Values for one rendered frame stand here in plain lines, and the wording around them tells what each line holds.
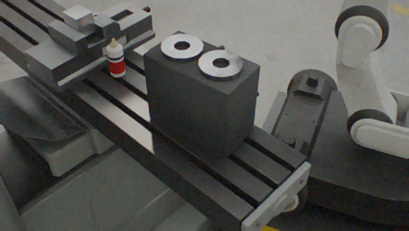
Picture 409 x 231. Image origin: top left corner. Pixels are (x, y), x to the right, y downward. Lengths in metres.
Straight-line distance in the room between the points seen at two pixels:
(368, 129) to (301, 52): 1.58
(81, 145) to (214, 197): 0.46
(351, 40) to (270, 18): 2.03
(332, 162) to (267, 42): 1.62
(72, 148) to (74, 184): 0.12
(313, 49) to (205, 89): 2.17
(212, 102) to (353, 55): 0.53
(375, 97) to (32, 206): 1.02
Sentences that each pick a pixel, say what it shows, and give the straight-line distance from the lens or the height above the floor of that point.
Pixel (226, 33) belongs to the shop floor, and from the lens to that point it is 3.10.
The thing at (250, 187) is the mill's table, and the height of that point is 0.93.
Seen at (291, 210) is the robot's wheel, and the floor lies 0.46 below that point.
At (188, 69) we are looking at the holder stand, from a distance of 0.93.
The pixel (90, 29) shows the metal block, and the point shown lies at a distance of 1.26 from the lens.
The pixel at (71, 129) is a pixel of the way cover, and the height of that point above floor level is 0.87.
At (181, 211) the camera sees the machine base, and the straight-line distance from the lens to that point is 1.82.
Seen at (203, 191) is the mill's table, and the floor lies 0.93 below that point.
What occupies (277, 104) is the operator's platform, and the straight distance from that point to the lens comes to 1.96.
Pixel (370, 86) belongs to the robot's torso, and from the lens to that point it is 1.44.
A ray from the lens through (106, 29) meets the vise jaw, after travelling 1.25.
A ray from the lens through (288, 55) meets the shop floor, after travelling 2.95.
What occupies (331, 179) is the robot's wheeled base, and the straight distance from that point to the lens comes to 1.50.
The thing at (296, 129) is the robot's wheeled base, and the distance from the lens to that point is 1.59.
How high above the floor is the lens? 1.69
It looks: 43 degrees down
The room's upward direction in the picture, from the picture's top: straight up
